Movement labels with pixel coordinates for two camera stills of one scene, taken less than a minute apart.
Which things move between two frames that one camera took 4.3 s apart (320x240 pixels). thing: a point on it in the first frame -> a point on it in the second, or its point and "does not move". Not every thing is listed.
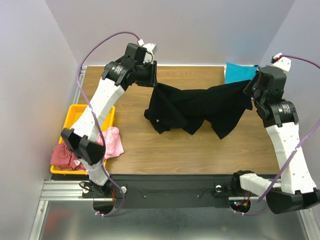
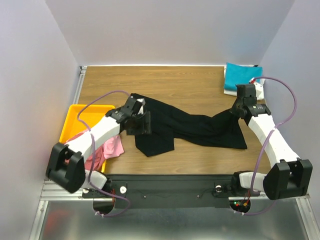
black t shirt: x=221 y=106 -> x=169 y=127
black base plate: x=139 y=191 does not move
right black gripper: x=251 y=88 -> x=238 y=110
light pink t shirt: x=113 y=145 does not move
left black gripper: x=152 y=74 -> x=139 y=124
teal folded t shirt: x=235 y=73 does not move
